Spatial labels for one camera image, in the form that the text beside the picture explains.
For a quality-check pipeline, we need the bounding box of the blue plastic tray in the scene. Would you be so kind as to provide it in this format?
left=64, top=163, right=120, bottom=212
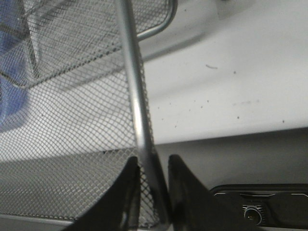
left=0, top=0, right=27, bottom=132

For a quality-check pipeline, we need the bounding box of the silver mesh tray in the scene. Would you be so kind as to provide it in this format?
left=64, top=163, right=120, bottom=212
left=21, top=0, right=178, bottom=80
left=0, top=0, right=177, bottom=231

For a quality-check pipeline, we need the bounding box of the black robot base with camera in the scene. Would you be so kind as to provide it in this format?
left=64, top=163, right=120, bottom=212
left=210, top=183, right=308, bottom=229

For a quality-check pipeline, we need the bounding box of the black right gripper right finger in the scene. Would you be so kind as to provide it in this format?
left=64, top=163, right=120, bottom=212
left=168, top=154, right=261, bottom=231

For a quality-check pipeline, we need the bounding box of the silver mesh bottom tray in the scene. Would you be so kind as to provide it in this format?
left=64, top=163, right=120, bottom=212
left=21, top=0, right=178, bottom=80

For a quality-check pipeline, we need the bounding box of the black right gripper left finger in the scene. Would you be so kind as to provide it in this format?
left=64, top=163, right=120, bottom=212
left=64, top=156, right=141, bottom=231

